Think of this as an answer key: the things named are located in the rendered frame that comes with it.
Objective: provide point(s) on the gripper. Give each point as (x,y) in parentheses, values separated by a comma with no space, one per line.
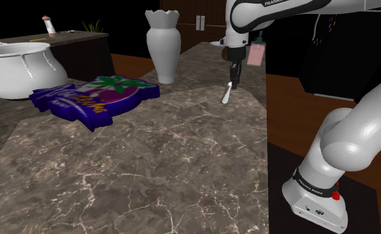
(236,54)

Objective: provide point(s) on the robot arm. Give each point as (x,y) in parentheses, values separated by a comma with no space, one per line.
(345,136)

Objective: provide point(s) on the pink soap dispenser bottle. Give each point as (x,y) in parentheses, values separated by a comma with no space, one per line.
(255,55)

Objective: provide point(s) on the white plate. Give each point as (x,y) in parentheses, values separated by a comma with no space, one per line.
(216,43)

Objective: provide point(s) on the silver spoon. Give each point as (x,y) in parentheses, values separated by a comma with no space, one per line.
(226,95)

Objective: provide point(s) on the dark wooden cabinet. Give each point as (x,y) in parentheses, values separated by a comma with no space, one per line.
(187,13)

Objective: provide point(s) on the tall white vase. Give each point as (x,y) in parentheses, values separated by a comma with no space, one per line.
(163,45)

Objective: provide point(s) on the black refrigerator with magnets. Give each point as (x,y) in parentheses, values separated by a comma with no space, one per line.
(339,58)

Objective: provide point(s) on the green plant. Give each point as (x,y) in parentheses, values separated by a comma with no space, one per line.
(93,27)

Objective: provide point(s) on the blue palm tree sign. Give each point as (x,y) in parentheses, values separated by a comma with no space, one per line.
(89,103)

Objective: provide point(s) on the dark wooden counter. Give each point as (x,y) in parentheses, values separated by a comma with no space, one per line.
(80,55)

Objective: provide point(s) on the white brown-capped grinder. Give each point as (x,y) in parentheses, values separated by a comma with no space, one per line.
(50,27)

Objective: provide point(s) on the yellow pencil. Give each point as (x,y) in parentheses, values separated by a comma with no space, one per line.
(37,39)

